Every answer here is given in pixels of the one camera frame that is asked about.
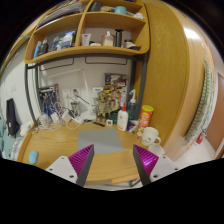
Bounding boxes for white tube on shelf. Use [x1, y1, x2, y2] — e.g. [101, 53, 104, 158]
[82, 34, 91, 46]

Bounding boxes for red yellow chips can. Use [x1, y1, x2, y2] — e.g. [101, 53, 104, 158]
[136, 105, 154, 138]

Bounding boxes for wooden wall shelf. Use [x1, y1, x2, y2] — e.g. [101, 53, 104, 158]
[24, 0, 150, 64]

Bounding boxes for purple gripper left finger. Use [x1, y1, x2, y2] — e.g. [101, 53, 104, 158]
[68, 145, 95, 187]

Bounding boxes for white bottle red cap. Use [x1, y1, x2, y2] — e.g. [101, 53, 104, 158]
[117, 104, 128, 131]

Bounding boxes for black bag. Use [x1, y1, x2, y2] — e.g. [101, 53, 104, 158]
[6, 98, 20, 136]

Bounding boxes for grey mouse pad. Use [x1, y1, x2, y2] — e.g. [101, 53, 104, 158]
[78, 128, 123, 154]

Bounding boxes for light blue computer mouse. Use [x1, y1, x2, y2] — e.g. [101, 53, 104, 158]
[28, 151, 39, 165]

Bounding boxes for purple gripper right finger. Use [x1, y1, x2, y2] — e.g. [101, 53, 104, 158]
[133, 144, 159, 186]

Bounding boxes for teal bowl on shelf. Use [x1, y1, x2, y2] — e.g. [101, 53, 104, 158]
[114, 6, 126, 15]

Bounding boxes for blue spray bottle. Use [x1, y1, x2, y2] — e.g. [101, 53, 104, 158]
[128, 90, 137, 120]

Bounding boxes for black cylinder on shelf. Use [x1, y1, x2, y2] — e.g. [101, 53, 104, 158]
[115, 29, 124, 47]

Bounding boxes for white power adapter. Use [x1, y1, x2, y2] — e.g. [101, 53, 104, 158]
[62, 111, 72, 122]

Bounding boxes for white mug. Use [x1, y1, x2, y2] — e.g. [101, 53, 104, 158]
[142, 127, 161, 146]

